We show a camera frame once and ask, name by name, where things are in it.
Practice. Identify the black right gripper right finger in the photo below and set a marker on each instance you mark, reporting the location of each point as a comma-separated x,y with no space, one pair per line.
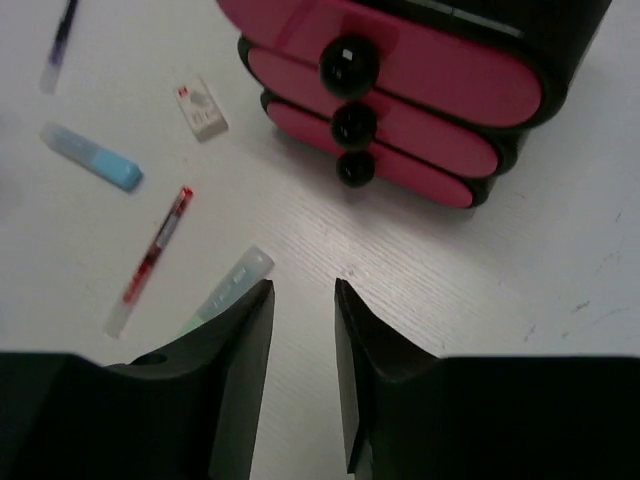
391,409

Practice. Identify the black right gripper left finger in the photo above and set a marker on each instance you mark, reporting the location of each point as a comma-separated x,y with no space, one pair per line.
190,409

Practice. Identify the green highlighter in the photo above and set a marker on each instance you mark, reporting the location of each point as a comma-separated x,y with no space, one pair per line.
253,266

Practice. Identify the blue highlighter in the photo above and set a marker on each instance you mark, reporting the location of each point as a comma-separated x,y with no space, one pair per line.
102,162

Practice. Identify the pink top drawer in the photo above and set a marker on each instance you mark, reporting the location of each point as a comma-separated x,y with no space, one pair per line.
304,28

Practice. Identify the red gel pen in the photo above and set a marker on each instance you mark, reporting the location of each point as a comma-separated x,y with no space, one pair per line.
127,300

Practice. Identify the black drawer cabinet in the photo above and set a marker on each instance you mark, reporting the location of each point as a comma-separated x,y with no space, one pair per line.
550,37

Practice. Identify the white eraser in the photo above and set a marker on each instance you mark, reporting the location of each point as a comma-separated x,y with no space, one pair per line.
202,113

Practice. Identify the pink middle drawer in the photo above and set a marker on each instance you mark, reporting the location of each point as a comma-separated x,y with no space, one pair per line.
462,78

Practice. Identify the purple gel pen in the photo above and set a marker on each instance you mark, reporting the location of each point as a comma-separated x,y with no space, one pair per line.
56,54

